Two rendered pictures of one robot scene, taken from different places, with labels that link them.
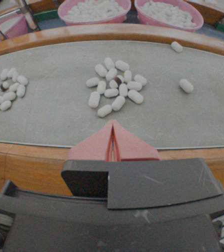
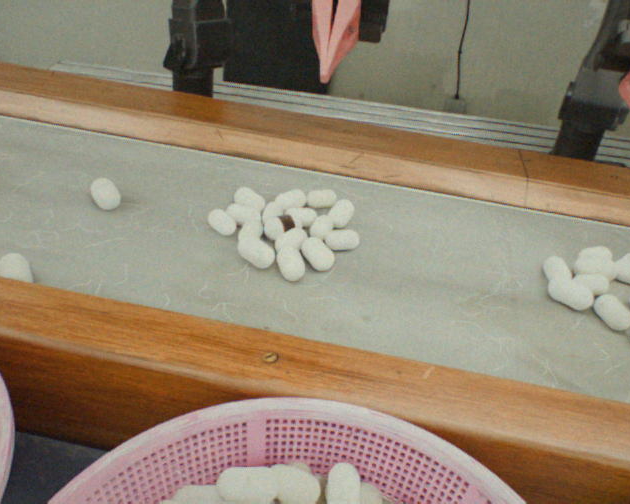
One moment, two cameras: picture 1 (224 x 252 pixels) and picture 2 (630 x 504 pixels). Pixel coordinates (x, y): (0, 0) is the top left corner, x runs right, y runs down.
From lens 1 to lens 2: 61 cm
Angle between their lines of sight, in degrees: 71
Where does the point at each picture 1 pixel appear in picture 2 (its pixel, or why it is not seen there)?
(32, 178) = (456, 152)
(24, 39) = not seen: outside the picture
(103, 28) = (283, 354)
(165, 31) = (15, 303)
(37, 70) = (532, 320)
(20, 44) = not seen: outside the picture
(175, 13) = not seen: outside the picture
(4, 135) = (566, 224)
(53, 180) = (417, 147)
